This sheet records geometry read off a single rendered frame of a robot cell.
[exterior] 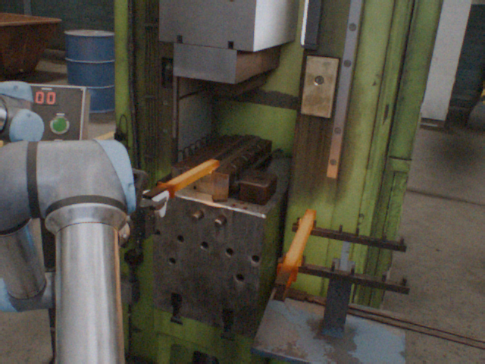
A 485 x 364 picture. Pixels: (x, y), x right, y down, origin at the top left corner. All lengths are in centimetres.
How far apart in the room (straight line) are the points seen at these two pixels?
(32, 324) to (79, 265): 190
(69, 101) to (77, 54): 436
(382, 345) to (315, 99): 71
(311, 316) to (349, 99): 64
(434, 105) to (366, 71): 523
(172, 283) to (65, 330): 105
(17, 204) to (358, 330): 103
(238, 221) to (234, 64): 46
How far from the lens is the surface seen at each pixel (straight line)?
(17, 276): 100
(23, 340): 251
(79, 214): 72
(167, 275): 171
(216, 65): 145
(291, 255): 123
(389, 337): 150
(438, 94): 668
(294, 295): 156
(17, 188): 75
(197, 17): 147
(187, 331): 180
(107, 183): 74
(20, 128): 109
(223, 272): 160
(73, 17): 956
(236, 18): 142
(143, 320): 217
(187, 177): 140
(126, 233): 113
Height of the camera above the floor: 154
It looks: 22 degrees down
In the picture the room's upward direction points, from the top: 4 degrees clockwise
